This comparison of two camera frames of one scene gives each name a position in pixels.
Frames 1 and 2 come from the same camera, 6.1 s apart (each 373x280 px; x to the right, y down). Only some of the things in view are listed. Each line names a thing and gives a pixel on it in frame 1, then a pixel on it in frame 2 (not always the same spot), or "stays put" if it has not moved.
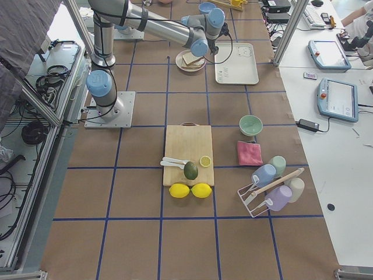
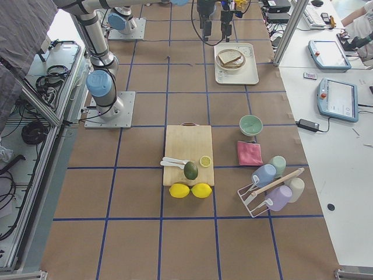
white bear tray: [240, 69] stays put
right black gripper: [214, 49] -> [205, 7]
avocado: [190, 170] stays put
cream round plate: [179, 58] -> [240, 52]
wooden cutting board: [190, 142] stays put
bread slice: [190, 59] -> [230, 55]
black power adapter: [308, 125] stays put
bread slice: [195, 65] -> [228, 59]
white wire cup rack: [254, 199] stays put
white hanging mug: [297, 186] stays put
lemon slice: [205, 161] stays put
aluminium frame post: [299, 9] stays put
